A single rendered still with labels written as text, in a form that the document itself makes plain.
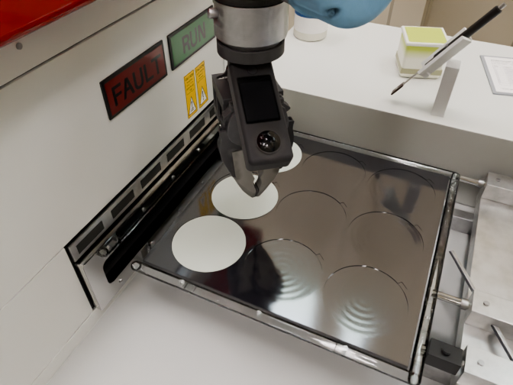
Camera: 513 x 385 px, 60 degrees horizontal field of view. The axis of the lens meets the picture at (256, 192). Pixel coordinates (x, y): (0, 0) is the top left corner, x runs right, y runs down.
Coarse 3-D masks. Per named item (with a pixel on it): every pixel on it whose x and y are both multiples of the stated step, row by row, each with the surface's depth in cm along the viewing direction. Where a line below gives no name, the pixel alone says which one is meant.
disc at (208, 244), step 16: (192, 224) 63; (208, 224) 63; (224, 224) 63; (176, 240) 60; (192, 240) 60; (208, 240) 60; (224, 240) 60; (240, 240) 60; (176, 256) 58; (192, 256) 58; (208, 256) 58; (224, 256) 58; (240, 256) 58
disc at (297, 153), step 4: (296, 144) 76; (292, 148) 76; (296, 148) 76; (296, 152) 75; (300, 152) 75; (296, 156) 74; (300, 156) 74; (292, 160) 73; (296, 160) 73; (292, 164) 72; (296, 164) 72; (284, 168) 72; (288, 168) 72
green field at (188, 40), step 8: (192, 24) 60; (200, 24) 62; (208, 24) 64; (184, 32) 59; (192, 32) 61; (200, 32) 62; (208, 32) 65; (176, 40) 58; (184, 40) 59; (192, 40) 61; (200, 40) 63; (176, 48) 58; (184, 48) 60; (192, 48) 62; (176, 56) 59; (184, 56) 60; (176, 64) 59
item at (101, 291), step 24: (216, 120) 74; (192, 144) 69; (168, 168) 65; (216, 168) 79; (144, 192) 61; (192, 192) 73; (120, 216) 58; (144, 216) 61; (168, 216) 68; (96, 240) 55; (120, 240) 57; (144, 240) 64; (96, 264) 54; (120, 264) 61; (96, 288) 56; (120, 288) 61
